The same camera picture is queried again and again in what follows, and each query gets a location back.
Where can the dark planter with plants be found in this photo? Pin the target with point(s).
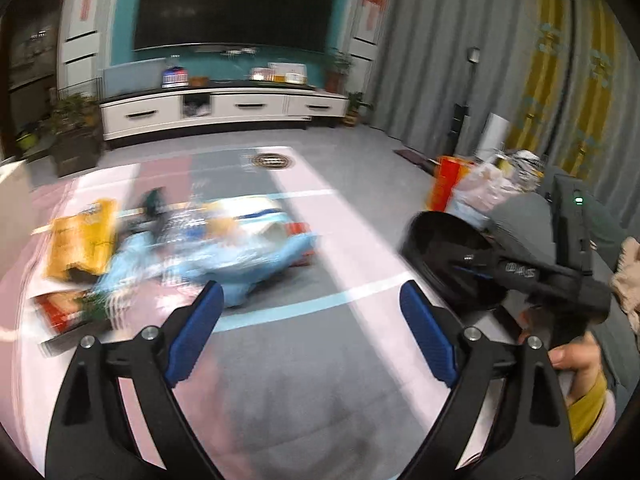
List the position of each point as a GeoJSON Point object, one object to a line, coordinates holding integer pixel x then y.
{"type": "Point", "coordinates": [76, 123]}

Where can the red cigarette box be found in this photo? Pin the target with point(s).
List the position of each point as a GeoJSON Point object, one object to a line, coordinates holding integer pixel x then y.
{"type": "Point", "coordinates": [300, 243]}

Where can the yellow patterned curtain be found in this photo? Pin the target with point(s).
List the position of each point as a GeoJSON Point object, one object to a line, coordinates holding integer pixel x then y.
{"type": "Point", "coordinates": [568, 88]}

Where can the red paper shopping bag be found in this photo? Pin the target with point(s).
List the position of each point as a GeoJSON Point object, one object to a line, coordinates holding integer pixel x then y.
{"type": "Point", "coordinates": [447, 175]}

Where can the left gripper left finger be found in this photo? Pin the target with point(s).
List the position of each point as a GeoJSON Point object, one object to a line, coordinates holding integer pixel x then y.
{"type": "Point", "coordinates": [90, 435]}

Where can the blue quilted cloth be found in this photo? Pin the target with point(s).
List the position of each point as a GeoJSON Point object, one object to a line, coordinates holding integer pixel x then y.
{"type": "Point", "coordinates": [237, 269]}

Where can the grey curtain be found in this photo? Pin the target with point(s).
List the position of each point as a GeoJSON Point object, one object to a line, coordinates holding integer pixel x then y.
{"type": "Point", "coordinates": [421, 71]}

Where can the person's right hand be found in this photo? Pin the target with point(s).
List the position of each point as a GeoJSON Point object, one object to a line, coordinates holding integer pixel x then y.
{"type": "Point", "coordinates": [583, 358]}

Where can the small potted plant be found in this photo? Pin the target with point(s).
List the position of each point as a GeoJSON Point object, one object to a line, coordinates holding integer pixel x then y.
{"type": "Point", "coordinates": [356, 103]}

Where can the dark green wrapper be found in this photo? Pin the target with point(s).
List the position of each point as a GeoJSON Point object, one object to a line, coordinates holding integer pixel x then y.
{"type": "Point", "coordinates": [154, 212]}

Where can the yellow snack bag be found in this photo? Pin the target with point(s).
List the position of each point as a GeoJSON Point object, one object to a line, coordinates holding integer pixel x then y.
{"type": "Point", "coordinates": [83, 243]}

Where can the blue red box on cabinet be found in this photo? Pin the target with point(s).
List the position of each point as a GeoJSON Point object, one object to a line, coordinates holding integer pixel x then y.
{"type": "Point", "coordinates": [175, 77]}

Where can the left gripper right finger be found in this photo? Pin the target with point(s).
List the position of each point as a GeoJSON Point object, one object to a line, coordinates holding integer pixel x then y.
{"type": "Point", "coordinates": [529, 435]}

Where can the pink plastic bag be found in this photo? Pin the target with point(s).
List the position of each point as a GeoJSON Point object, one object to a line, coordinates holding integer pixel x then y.
{"type": "Point", "coordinates": [477, 194]}

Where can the white cylindrical air purifier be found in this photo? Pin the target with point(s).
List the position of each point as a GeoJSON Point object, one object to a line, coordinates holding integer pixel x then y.
{"type": "Point", "coordinates": [493, 136]}

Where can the tall potted plant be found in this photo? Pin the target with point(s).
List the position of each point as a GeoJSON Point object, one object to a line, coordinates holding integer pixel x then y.
{"type": "Point", "coordinates": [337, 65]}

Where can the grey sofa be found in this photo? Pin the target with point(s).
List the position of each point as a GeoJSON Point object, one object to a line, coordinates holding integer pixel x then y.
{"type": "Point", "coordinates": [523, 223]}

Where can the white blue paper cup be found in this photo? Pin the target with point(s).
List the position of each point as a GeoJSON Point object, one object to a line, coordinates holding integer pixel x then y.
{"type": "Point", "coordinates": [251, 219]}

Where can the black round trash bin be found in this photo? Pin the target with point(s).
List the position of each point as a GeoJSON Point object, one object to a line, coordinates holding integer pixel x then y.
{"type": "Point", "coordinates": [466, 268]}

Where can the white card on cabinet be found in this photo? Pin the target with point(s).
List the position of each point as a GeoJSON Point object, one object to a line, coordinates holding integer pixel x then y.
{"type": "Point", "coordinates": [288, 73]}

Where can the black upright vacuum cleaner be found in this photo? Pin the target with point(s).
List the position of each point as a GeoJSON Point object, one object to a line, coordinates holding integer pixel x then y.
{"type": "Point", "coordinates": [462, 107]}

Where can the white tv cabinet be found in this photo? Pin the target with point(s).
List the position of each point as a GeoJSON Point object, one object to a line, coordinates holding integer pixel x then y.
{"type": "Point", "coordinates": [229, 104]}

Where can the large black television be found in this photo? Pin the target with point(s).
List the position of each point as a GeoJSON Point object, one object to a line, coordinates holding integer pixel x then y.
{"type": "Point", "coordinates": [292, 24]}

